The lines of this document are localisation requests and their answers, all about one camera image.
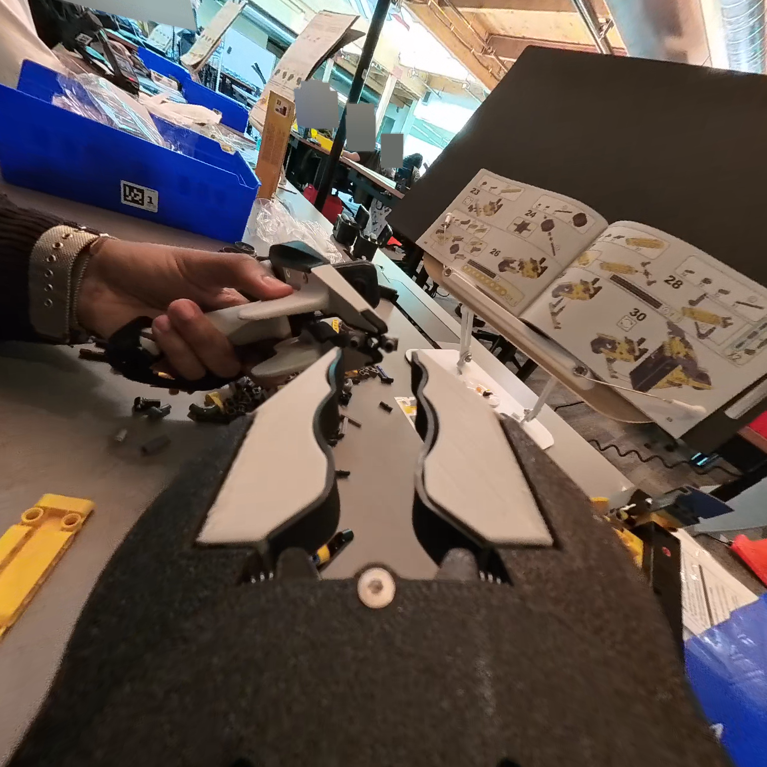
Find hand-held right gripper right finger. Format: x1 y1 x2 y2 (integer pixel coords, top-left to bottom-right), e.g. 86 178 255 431
409 349 556 549

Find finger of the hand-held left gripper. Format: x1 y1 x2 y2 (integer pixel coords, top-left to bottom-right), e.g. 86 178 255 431
310 264 389 336
248 349 334 388

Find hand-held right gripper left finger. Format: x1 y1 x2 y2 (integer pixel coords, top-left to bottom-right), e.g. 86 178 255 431
195 348 344 567

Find black toy connector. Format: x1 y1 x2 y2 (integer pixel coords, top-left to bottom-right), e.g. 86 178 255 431
350 333 400 362

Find yellow toy panel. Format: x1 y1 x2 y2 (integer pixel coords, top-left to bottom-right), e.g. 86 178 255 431
0 494 97 640

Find person's left forearm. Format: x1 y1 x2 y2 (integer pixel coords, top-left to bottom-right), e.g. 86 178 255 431
0 195 91 347

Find person's left hand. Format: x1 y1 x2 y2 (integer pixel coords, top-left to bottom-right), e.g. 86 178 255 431
77 237 296 381

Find clear plastic bag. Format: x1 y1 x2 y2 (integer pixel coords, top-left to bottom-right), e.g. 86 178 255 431
254 197 344 248

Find scattered black toy pins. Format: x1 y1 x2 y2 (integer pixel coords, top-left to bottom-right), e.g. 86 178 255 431
113 364 397 481

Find black device holder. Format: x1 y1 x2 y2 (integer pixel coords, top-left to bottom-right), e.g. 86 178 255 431
331 203 394 260

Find white book stand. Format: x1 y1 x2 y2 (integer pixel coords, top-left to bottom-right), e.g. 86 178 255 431
406 252 711 450

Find orange cardboard box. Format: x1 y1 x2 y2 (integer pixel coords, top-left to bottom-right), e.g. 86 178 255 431
256 90 296 200

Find black pole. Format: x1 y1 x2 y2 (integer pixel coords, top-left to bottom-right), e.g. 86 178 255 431
313 0 391 212

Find blue plastic bin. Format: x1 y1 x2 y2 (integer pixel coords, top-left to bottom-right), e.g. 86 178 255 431
682 596 767 767
137 47 250 134
0 60 262 244

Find yellow black toy model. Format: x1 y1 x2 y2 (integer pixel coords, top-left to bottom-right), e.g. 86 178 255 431
590 487 735 606

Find flat cardboard sheet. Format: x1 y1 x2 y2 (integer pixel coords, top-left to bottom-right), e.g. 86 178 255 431
248 11 368 130

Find heap of clear plastic bags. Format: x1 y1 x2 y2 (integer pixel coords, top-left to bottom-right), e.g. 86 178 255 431
54 69 243 158

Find toy instruction booklet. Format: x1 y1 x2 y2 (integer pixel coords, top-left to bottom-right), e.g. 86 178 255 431
416 168 767 439

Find printed paper sheets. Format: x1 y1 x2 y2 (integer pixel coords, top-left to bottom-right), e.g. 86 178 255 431
677 530 761 640

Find red plastic object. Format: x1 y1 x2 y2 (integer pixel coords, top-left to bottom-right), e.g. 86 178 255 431
729 532 767 588

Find black board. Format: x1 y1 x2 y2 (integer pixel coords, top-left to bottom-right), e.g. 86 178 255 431
388 45 767 457

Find black coiled cable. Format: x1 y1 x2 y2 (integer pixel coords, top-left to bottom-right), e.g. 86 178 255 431
589 439 724 478

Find beige wrist strap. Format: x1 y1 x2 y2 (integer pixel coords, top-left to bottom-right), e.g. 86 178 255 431
29 225 104 340

